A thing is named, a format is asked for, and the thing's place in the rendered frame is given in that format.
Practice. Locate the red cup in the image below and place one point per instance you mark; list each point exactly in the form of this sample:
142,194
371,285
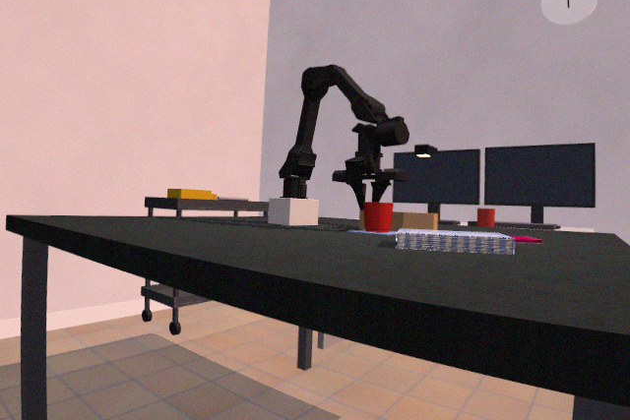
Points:
377,216

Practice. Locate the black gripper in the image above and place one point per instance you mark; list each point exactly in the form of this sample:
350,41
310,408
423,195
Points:
359,188

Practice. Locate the pink square pad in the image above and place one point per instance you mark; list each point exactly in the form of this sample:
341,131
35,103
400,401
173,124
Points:
524,239

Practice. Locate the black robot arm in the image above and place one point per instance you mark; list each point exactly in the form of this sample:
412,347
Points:
301,159

